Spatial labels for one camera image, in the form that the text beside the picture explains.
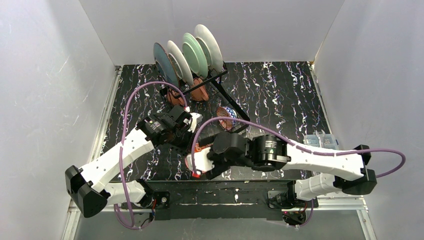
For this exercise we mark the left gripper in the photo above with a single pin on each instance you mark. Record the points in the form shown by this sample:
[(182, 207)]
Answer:
[(180, 117)]

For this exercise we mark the orange floral pattern bowl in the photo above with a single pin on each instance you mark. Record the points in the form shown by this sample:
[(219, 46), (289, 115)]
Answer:
[(202, 163)]

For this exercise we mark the red geometric pattern bowl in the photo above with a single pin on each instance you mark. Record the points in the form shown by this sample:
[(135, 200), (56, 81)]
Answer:
[(225, 111)]

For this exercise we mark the black wire dish rack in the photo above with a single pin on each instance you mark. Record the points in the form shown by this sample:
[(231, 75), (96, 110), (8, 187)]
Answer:
[(218, 97)]

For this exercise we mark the dark blue glazed plate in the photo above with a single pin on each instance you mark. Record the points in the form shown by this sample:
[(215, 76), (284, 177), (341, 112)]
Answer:
[(164, 65)]

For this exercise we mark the green rim lettered plate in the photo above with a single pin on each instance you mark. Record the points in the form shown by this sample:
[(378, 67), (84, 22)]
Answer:
[(180, 63)]

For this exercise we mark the light green flower plate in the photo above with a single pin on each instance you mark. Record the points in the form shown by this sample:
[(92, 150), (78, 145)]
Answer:
[(194, 55)]

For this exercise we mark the red teal floral plate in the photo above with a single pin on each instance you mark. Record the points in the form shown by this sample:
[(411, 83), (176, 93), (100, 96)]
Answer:
[(210, 48)]

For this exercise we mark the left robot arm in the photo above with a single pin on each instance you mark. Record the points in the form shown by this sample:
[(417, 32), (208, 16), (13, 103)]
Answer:
[(91, 187)]

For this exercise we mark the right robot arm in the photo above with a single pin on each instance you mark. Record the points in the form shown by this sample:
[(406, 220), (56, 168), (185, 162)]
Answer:
[(338, 170)]

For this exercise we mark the silver wrench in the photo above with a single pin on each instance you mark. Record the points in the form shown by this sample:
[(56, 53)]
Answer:
[(321, 137)]

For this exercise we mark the clear plastic box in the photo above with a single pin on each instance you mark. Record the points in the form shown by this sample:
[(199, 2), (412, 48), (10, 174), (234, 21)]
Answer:
[(326, 141)]

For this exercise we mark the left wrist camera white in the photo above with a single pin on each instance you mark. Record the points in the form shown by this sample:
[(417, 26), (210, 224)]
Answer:
[(195, 119)]

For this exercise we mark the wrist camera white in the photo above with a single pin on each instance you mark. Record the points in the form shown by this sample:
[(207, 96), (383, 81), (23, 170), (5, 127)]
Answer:
[(189, 163), (195, 119)]

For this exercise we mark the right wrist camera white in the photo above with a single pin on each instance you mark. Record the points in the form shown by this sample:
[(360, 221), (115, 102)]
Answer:
[(189, 163)]

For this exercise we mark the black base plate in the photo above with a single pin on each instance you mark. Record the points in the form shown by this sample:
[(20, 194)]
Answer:
[(209, 199)]

